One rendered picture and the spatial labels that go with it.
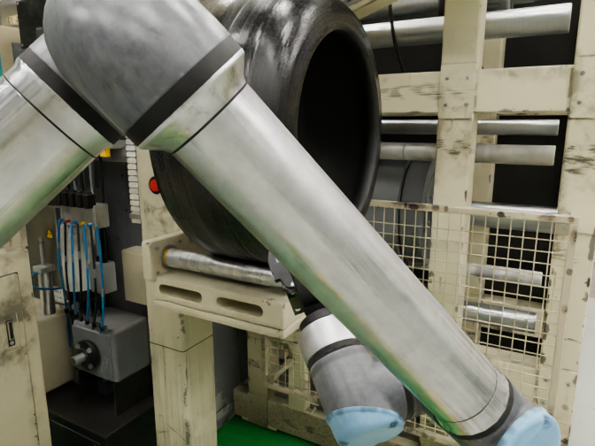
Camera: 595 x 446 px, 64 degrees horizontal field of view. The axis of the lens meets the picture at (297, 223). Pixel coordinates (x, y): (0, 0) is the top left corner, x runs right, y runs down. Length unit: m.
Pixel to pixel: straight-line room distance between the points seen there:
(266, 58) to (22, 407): 1.12
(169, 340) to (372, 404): 0.81
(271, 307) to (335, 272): 0.56
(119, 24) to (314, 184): 0.18
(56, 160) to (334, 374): 0.42
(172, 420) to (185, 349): 0.23
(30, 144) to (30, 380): 1.07
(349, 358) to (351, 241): 0.28
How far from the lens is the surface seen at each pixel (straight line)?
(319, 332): 0.68
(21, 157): 0.50
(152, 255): 1.13
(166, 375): 1.41
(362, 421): 0.63
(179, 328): 1.31
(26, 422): 1.54
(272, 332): 0.99
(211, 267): 1.06
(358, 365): 0.66
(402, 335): 0.46
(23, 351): 1.46
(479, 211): 1.29
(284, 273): 0.74
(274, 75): 0.82
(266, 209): 0.38
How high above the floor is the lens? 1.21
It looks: 12 degrees down
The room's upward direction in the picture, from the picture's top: straight up
